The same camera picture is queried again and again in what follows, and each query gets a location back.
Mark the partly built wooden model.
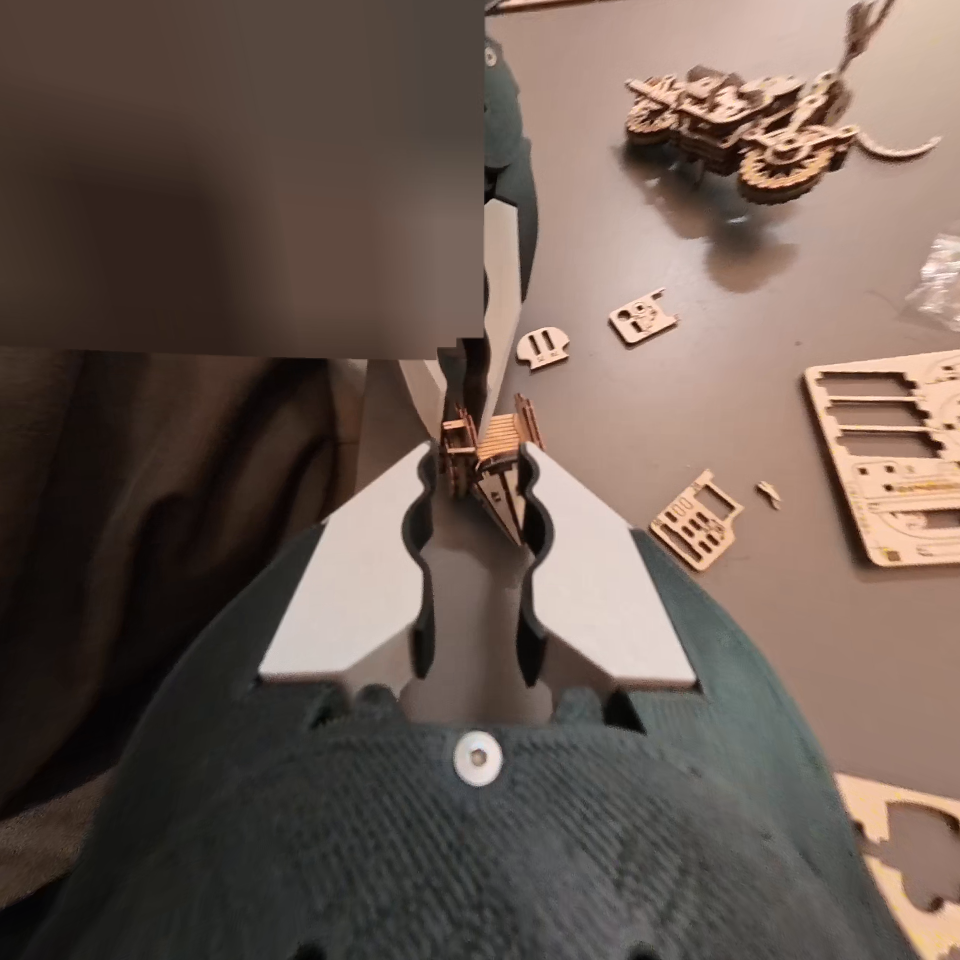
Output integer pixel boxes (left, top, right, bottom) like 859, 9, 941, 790
438, 393, 547, 547

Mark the clear plastic bag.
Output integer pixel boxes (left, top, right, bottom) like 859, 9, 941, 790
903, 234, 960, 335

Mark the grid-cut wooden puzzle piece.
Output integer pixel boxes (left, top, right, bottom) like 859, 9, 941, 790
648, 468, 746, 573

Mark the wooden sheet with round cutouts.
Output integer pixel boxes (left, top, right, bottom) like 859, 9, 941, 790
832, 772, 960, 935

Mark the wooden sheet with rectangular cutouts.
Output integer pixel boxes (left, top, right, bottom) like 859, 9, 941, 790
802, 348, 960, 567

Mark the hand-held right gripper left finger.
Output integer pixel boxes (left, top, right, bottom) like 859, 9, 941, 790
258, 441, 440, 697

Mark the person's dark top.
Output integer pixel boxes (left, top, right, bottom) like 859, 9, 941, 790
0, 351, 369, 826

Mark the dark grey desk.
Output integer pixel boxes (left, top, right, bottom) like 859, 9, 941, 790
408, 0, 960, 960

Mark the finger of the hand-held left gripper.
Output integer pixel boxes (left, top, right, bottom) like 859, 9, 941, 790
442, 196, 524, 430
396, 360, 453, 442

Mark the round slotted wooden piece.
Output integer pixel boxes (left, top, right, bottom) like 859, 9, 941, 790
516, 326, 570, 374

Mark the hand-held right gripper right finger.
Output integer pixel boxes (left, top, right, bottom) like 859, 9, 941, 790
516, 442, 699, 693

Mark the wooden motorcycle model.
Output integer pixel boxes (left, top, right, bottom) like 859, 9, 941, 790
624, 0, 945, 207

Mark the notched wooden puzzle piece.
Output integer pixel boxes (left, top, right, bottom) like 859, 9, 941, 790
607, 287, 681, 348

